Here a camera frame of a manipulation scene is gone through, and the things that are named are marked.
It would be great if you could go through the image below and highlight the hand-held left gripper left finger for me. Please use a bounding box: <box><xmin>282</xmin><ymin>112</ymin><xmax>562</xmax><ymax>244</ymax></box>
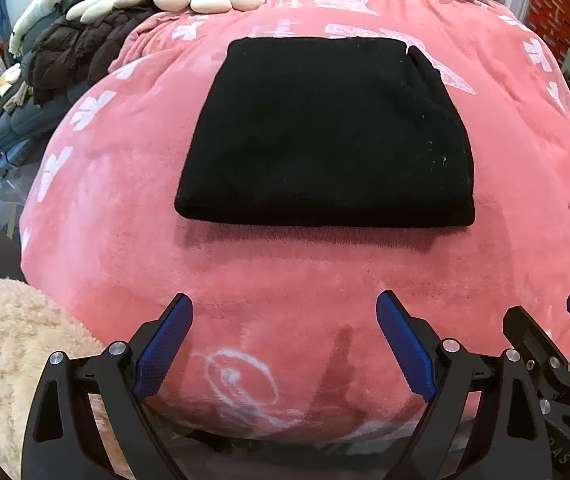
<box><xmin>21</xmin><ymin>292</ymin><xmax>195</xmax><ymax>480</ymax></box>

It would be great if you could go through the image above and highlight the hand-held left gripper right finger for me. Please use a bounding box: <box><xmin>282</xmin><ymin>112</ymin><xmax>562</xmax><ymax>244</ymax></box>
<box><xmin>375</xmin><ymin>289</ymin><xmax>553</xmax><ymax>480</ymax></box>

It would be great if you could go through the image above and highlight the black knit garment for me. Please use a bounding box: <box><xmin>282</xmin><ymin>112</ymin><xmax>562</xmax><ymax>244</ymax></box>
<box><xmin>174</xmin><ymin>36</ymin><xmax>477</xmax><ymax>228</ymax></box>

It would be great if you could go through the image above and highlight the pink printed blanket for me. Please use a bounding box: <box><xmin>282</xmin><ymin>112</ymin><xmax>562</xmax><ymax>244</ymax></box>
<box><xmin>19</xmin><ymin>0</ymin><xmax>570</xmax><ymax>446</ymax></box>

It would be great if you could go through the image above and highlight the cream fluffy rug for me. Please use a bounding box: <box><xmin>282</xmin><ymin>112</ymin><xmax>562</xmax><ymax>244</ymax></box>
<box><xmin>0</xmin><ymin>277</ymin><xmax>136</xmax><ymax>480</ymax></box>

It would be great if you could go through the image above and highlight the grey sofa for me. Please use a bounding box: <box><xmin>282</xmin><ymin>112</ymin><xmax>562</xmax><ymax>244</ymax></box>
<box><xmin>0</xmin><ymin>50</ymin><xmax>68</xmax><ymax>161</ymax></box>

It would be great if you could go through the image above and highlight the dark brown down jacket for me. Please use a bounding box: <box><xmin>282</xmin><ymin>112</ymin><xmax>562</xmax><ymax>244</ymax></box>
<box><xmin>30</xmin><ymin>0</ymin><xmax>166</xmax><ymax>106</ymax></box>

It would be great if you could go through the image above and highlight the small cream flower pillow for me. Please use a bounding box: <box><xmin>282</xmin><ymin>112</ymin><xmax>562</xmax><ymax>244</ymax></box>
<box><xmin>0</xmin><ymin>62</ymin><xmax>23</xmax><ymax>108</ymax></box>

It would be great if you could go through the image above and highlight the white plush toy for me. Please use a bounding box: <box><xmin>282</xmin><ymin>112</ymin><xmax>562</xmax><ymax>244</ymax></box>
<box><xmin>9</xmin><ymin>0</ymin><xmax>66</xmax><ymax>56</ymax></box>

